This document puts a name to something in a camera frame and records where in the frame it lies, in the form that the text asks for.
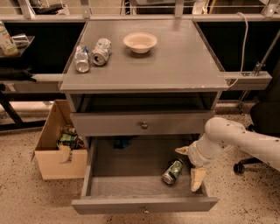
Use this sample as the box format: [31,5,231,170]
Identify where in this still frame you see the metal clamp rod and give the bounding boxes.
[251,29,280,76]

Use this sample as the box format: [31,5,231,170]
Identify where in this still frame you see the snack bags in box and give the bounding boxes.
[57,126,85,150]

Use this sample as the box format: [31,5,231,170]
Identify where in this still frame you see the open grey middle drawer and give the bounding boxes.
[72,135,218,214]

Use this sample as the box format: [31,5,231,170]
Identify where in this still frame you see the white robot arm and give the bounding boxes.
[175,117,280,192]

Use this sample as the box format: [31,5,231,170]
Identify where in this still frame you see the black office chair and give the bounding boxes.
[233,59,280,176]

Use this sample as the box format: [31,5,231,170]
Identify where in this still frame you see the blue object under drawer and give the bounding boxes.
[114,136,130,150]

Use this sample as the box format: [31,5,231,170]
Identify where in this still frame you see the closed grey top drawer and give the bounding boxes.
[70,111,214,137]

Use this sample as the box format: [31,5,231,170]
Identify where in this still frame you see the green label bottle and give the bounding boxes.
[0,21,18,56]

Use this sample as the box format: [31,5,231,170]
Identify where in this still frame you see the grey drawer cabinet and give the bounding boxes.
[59,18,229,216]

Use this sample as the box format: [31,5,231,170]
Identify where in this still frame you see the silver can on shelf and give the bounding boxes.
[12,34,30,48]

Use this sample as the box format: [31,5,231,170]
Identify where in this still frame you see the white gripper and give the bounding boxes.
[175,134,225,192]

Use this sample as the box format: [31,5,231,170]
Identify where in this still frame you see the white green soda can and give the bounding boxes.
[92,38,111,66]

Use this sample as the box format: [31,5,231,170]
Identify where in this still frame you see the silver blue soda can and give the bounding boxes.
[74,45,90,73]

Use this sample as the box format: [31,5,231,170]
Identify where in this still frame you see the cardboard box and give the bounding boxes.
[34,100,88,179]

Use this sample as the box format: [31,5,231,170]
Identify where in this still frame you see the white cable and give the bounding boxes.
[227,11,249,89]

